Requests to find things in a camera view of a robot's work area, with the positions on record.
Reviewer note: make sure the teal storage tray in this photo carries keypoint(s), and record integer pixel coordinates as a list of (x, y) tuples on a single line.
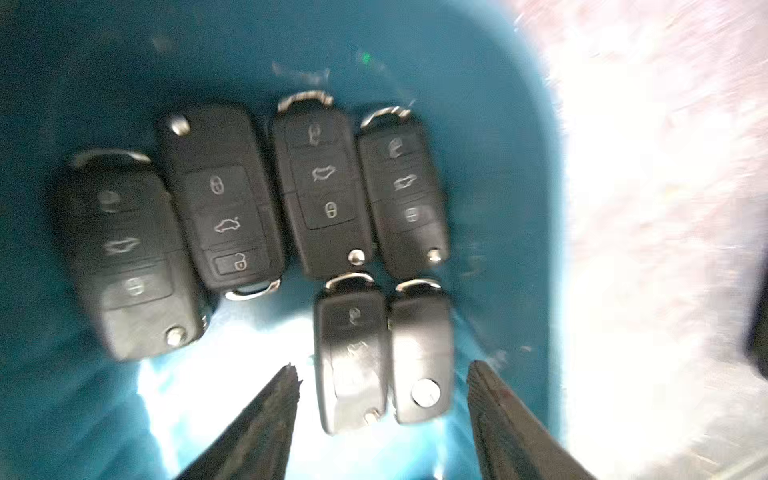
[(80, 75)]

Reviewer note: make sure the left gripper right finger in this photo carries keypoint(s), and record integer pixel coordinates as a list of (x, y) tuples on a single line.
[(510, 442)]

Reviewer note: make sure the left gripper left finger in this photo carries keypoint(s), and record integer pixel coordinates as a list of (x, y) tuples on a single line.
[(257, 444)]

